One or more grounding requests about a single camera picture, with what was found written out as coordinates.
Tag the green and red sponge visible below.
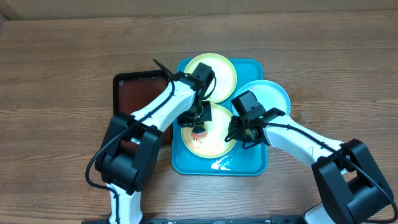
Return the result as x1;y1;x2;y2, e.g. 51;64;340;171
191;124;208;139

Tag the yellow-green plate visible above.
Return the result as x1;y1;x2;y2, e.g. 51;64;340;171
181;104;236;159
184;53;237;103

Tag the light blue plate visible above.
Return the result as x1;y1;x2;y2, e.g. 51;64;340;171
234;80;291;115

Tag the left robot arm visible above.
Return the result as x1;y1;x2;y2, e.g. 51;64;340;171
85;63;216;223

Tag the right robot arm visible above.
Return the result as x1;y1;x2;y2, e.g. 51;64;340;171
224;91;397;224

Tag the black tray with red water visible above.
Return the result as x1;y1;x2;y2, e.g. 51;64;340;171
103;70;169;144

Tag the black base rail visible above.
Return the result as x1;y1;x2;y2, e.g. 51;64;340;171
81;214;312;224

